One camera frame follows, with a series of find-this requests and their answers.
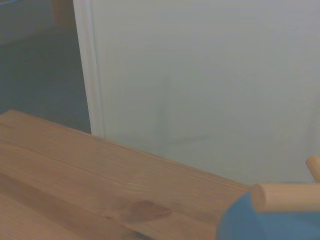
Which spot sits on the blue enamel mug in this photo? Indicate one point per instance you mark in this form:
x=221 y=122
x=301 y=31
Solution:
x=262 y=225

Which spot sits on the wooden mug tree black base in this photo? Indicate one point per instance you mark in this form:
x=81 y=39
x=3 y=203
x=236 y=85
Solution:
x=287 y=197

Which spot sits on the large white panel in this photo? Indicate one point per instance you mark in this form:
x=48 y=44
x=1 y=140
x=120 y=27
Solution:
x=200 y=75

